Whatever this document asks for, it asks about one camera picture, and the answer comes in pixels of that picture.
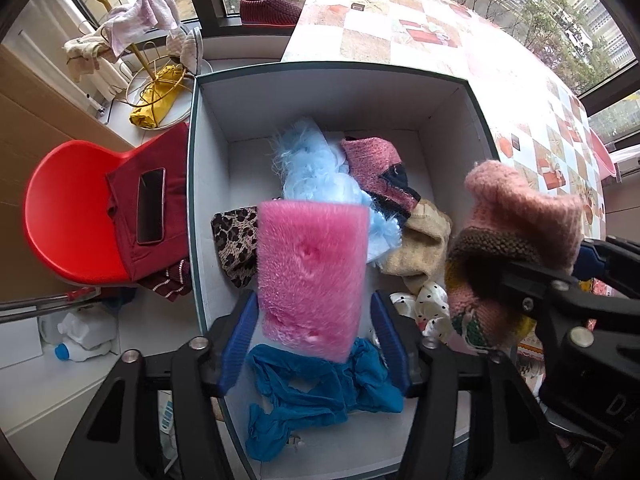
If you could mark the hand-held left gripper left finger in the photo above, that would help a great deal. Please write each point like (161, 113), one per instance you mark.
(237, 345)

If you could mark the white plastic jug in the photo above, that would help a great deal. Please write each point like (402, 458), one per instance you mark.
(82, 332)

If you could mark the gold metal rack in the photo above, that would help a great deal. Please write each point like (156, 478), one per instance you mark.
(135, 80)

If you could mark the blue stockings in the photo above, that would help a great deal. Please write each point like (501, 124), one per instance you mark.
(310, 395)

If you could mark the dark red knitted slipper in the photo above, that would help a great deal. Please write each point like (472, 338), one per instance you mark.
(270, 10)

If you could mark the leopard print scrunchie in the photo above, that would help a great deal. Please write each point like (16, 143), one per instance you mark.
(235, 245)

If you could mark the beige hanging cloth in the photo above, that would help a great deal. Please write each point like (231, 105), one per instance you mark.
(87, 55)

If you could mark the red plastic chair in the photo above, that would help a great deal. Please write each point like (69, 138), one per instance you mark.
(65, 200)

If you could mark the light blue fluffy cloth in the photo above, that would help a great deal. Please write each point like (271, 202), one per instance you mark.
(315, 170)

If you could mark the pink plastic basin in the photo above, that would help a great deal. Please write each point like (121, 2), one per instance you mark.
(602, 155)

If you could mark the yellow cloth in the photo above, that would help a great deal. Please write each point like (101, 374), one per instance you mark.
(157, 97)

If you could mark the pink black sock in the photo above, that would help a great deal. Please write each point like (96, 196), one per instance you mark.
(375, 165)

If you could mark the checkered printed tablecloth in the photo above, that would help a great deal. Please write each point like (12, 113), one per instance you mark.
(380, 35)

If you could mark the grey white cardboard box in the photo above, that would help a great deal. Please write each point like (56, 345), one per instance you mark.
(325, 105)

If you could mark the pink fluffy cloth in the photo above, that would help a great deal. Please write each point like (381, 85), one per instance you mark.
(310, 270)

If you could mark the white polka dot scrunchie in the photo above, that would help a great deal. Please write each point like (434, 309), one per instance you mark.
(430, 310)

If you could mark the black smartphone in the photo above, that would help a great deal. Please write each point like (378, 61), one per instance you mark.
(150, 205)

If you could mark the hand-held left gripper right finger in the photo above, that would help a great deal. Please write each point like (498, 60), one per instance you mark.
(390, 345)

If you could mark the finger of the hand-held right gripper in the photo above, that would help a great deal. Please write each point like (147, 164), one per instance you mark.
(550, 295)
(592, 260)

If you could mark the white quilted cloth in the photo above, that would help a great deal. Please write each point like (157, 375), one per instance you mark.
(187, 47)

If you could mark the beige sock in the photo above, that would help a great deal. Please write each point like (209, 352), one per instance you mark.
(420, 250)

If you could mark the dark red cloth bag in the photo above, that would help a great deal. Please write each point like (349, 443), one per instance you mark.
(175, 200)

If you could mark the dark red striped cloth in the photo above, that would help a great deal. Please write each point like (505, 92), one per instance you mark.
(167, 280)

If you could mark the pale pink hanging cloth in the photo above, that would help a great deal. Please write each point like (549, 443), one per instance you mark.
(145, 15)

